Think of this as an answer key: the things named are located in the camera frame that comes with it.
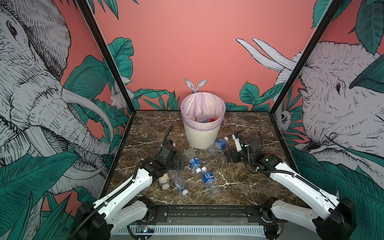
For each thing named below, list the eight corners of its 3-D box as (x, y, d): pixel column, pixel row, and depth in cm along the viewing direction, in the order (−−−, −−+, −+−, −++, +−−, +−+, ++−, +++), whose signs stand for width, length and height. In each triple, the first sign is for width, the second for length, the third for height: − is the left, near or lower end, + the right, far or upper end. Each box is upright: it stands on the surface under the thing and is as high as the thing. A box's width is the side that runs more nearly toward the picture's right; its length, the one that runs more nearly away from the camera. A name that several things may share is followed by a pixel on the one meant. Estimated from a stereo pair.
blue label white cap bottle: (196, 176, 89) (196, 172, 84) (183, 155, 97) (183, 151, 93) (204, 170, 91) (205, 166, 86) (191, 151, 100) (191, 146, 95)
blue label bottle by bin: (212, 154, 97) (212, 150, 93) (207, 148, 101) (208, 143, 97) (230, 146, 102) (231, 142, 98) (225, 139, 105) (226, 135, 101)
